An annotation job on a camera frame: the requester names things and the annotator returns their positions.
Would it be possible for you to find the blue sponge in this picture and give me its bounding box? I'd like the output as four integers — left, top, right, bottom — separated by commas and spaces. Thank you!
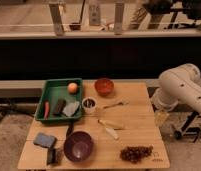
33, 133, 56, 148

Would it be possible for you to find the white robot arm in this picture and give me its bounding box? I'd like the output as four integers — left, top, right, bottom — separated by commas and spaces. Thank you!
151, 63, 201, 114

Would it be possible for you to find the grey cloth in tray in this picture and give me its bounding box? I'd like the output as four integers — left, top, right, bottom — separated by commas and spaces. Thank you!
63, 101, 80, 117

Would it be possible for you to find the green plastic tray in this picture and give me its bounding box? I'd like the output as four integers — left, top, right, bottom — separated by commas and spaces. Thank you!
35, 78, 83, 124

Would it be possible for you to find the dark block in tray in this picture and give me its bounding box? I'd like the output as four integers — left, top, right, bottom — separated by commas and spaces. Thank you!
53, 99, 66, 115

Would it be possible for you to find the red bowl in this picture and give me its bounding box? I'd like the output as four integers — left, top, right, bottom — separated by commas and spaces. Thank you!
94, 78, 114, 96

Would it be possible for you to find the small white cup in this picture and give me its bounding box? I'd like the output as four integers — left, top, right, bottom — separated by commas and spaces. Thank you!
82, 97, 96, 114

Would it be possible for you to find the wooden fork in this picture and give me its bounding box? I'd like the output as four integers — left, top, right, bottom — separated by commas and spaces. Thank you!
102, 101, 128, 109

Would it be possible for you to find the orange ball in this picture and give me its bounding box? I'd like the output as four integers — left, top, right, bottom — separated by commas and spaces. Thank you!
67, 83, 78, 94

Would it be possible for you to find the wooden spatula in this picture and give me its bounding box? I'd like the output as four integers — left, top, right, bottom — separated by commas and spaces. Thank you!
99, 120, 125, 130

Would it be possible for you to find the red carrot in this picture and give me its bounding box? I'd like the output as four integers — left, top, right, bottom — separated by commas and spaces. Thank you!
44, 101, 50, 119

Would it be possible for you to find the purple bowl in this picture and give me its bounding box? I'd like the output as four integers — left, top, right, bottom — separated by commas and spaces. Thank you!
63, 131, 94, 162

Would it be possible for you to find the bunch of dark grapes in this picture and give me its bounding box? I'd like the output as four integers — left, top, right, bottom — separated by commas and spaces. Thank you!
120, 146, 153, 163

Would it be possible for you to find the black brush block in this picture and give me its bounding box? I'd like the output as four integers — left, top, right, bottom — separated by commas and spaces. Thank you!
47, 148, 57, 165

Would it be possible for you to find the black wheeled stand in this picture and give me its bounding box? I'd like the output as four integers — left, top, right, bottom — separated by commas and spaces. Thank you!
174, 111, 201, 143

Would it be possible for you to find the black spoon handle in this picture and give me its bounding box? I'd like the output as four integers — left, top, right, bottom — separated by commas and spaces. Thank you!
66, 121, 74, 137

